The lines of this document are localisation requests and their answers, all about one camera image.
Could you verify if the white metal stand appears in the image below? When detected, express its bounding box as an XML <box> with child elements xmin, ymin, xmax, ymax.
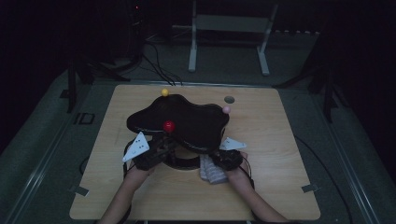
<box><xmin>171</xmin><ymin>0</ymin><xmax>279</xmax><ymax>77</ymax></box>

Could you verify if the person's left hand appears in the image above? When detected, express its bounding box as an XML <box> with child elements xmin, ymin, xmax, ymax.
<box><xmin>125</xmin><ymin>164</ymin><xmax>155</xmax><ymax>185</ymax></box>

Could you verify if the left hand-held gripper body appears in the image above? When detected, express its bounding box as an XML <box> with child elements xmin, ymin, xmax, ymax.
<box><xmin>121</xmin><ymin>131</ymin><xmax>171</xmax><ymax>172</ymax></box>

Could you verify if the hand-held gripper cable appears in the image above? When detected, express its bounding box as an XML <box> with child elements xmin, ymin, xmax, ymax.
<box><xmin>122</xmin><ymin>141</ymin><xmax>134</xmax><ymax>178</ymax></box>
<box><xmin>242</xmin><ymin>155</ymin><xmax>256</xmax><ymax>190</ymax></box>

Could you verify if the purple white fluffy cloth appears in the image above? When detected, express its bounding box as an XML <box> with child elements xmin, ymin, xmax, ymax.
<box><xmin>199</xmin><ymin>154</ymin><xmax>230</xmax><ymax>185</ymax></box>

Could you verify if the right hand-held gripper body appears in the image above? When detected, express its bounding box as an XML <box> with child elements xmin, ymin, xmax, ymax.
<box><xmin>209</xmin><ymin>136</ymin><xmax>248</xmax><ymax>171</ymax></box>

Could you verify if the black tripod stand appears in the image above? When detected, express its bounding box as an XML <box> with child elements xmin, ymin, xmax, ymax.
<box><xmin>66</xmin><ymin>59</ymin><xmax>132</xmax><ymax>114</ymax></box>
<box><xmin>274</xmin><ymin>62</ymin><xmax>344</xmax><ymax>124</ymax></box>

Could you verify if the black floor cable bundle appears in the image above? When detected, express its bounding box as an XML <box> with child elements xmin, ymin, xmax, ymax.
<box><xmin>118</xmin><ymin>40</ymin><xmax>184</xmax><ymax>87</ymax></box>

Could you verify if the person's right hand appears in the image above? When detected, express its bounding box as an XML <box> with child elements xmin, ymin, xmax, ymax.
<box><xmin>228</xmin><ymin>151</ymin><xmax>251</xmax><ymax>185</ymax></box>

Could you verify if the black wavy tray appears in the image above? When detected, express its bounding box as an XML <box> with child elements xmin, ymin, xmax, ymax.
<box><xmin>126</xmin><ymin>92</ymin><xmax>231</xmax><ymax>171</ymax></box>

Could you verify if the left hand-held gripper cable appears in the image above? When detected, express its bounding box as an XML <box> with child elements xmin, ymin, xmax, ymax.
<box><xmin>122</xmin><ymin>141</ymin><xmax>134</xmax><ymax>178</ymax></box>

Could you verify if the right hand-held gripper cable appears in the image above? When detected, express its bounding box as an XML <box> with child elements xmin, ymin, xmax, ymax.
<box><xmin>242</xmin><ymin>155</ymin><xmax>256</xmax><ymax>190</ymax></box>

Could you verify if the black pole with red light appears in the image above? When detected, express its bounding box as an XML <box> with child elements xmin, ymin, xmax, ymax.
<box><xmin>130</xmin><ymin>0</ymin><xmax>146</xmax><ymax>62</ymax></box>

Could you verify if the red ball knob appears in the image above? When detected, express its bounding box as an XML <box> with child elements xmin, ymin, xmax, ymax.
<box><xmin>163</xmin><ymin>119</ymin><xmax>176</xmax><ymax>133</ymax></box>

